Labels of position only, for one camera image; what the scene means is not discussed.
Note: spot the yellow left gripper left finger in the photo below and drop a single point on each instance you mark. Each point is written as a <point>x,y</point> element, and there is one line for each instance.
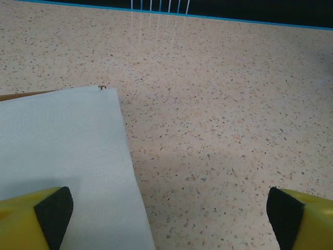
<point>18,224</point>

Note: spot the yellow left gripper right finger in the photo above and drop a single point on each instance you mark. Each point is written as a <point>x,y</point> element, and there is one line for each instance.
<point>317,226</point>

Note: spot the white paper napkin stack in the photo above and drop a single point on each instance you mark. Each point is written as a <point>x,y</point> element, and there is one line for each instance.
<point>65,143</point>

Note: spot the blue table rim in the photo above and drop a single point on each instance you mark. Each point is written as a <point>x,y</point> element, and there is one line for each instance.
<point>234,19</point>

